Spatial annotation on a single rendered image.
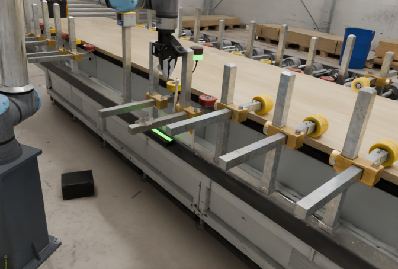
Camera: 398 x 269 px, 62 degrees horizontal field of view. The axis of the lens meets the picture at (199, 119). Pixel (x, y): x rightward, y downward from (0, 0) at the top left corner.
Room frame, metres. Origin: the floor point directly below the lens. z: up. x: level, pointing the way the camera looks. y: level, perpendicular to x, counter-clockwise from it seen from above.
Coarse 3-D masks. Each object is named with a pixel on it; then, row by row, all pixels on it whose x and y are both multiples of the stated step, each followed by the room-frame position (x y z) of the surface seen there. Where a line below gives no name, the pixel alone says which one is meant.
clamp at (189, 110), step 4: (176, 104) 1.42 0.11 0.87; (180, 108) 1.38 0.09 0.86; (184, 108) 1.37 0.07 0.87; (188, 108) 1.37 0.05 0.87; (192, 108) 1.38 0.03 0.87; (188, 112) 1.34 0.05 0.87; (192, 112) 1.33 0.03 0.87; (200, 112) 1.35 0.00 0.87; (188, 116) 1.34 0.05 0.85; (192, 116) 1.32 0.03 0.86; (196, 116) 1.33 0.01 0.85
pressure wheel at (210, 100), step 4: (200, 96) 1.45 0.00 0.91; (204, 96) 1.46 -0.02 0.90; (208, 96) 1.44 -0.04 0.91; (212, 96) 1.46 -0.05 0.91; (200, 100) 1.42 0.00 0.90; (204, 100) 1.40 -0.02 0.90; (208, 100) 1.40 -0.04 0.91; (212, 100) 1.41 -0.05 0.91; (200, 104) 1.42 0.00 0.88; (204, 104) 1.40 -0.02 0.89; (208, 104) 1.40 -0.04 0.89; (212, 104) 1.41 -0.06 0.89
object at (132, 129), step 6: (198, 108) 1.41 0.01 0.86; (204, 108) 1.41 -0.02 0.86; (210, 108) 1.43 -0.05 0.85; (174, 114) 1.31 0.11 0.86; (180, 114) 1.32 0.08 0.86; (186, 114) 1.33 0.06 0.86; (156, 120) 1.24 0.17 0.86; (162, 120) 1.25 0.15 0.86; (168, 120) 1.27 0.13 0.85; (174, 120) 1.29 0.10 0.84; (180, 120) 1.31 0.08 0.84; (132, 126) 1.16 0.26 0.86; (138, 126) 1.17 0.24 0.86; (144, 126) 1.19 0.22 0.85; (150, 126) 1.21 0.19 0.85; (156, 126) 1.23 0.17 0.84; (132, 132) 1.15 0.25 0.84; (138, 132) 1.17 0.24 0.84
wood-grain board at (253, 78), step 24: (96, 24) 3.35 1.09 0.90; (96, 48) 2.36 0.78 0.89; (120, 48) 2.36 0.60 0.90; (144, 48) 2.42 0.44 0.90; (216, 72) 1.91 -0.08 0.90; (240, 72) 1.95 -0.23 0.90; (264, 72) 2.00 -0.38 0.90; (216, 96) 1.48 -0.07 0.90; (240, 96) 1.51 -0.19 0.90; (312, 96) 1.60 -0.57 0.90; (336, 96) 1.63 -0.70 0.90; (264, 120) 1.25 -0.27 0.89; (288, 120) 1.25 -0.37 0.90; (336, 120) 1.29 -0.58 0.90; (384, 120) 1.34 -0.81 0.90; (312, 144) 1.09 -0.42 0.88; (336, 144) 1.07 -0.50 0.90; (384, 168) 0.92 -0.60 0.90
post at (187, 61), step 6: (186, 48) 1.40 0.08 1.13; (186, 54) 1.38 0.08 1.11; (192, 54) 1.40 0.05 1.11; (186, 60) 1.38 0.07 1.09; (192, 60) 1.40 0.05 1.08; (186, 66) 1.38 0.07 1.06; (192, 66) 1.40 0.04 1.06; (186, 72) 1.38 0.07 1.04; (186, 78) 1.38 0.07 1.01; (186, 84) 1.38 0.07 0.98; (186, 90) 1.38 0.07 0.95; (180, 96) 1.40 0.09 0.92; (186, 96) 1.38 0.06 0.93; (180, 102) 1.40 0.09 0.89; (186, 102) 1.38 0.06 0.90
